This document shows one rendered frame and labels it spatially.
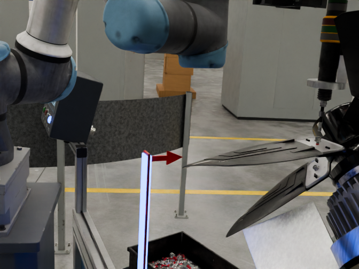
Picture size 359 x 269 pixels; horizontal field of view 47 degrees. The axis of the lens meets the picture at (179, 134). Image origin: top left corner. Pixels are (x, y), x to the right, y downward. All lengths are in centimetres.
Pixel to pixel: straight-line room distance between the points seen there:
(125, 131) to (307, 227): 199
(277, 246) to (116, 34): 51
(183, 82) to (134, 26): 850
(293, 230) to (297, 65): 652
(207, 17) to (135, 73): 452
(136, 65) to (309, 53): 331
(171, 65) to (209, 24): 832
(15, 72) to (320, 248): 67
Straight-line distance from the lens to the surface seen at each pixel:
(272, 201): 99
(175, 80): 898
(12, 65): 88
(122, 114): 265
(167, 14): 54
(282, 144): 82
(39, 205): 96
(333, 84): 80
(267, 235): 85
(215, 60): 63
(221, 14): 64
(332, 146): 84
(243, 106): 711
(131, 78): 513
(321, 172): 93
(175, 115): 296
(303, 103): 743
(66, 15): 89
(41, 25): 90
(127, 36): 52
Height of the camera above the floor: 138
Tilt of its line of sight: 14 degrees down
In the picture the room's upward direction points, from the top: 3 degrees clockwise
